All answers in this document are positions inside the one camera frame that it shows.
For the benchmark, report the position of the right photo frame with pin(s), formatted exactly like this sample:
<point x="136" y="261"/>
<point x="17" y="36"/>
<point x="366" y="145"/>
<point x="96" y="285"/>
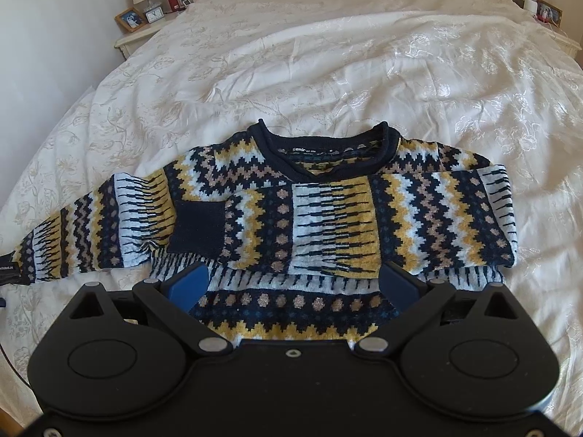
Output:
<point x="548" y="14"/>

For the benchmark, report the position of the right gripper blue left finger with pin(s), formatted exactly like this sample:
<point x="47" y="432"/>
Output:
<point x="186" y="288"/>

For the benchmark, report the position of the navy yellow patterned knit sweater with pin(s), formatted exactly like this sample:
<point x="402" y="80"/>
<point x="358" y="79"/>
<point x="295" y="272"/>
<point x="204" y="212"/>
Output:
<point x="294" y="231"/>

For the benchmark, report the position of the white bedside table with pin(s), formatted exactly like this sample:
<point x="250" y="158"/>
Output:
<point x="567" y="45"/>
<point x="129" y="43"/>

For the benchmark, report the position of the left white bedside table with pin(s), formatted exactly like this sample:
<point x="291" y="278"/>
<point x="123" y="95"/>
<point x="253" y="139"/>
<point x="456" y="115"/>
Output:
<point x="129" y="43"/>

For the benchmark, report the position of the right white bedside table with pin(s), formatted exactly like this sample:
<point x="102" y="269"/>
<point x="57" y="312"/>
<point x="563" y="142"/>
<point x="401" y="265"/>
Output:
<point x="567" y="45"/>

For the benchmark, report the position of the small white alarm clock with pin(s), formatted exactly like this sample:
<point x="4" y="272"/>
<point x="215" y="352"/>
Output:
<point x="154" y="14"/>

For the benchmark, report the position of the white floral bed duvet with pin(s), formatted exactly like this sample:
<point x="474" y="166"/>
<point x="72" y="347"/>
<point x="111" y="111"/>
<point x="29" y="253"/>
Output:
<point x="478" y="75"/>

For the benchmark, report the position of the wooden photo frame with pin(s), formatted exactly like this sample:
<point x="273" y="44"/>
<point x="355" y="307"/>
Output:
<point x="131" y="20"/>

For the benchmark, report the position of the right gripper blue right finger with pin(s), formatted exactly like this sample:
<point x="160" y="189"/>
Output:
<point x="400" y="292"/>

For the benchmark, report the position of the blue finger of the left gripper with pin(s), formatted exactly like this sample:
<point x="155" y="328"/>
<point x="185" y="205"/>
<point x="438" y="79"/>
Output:
<point x="10" y="272"/>

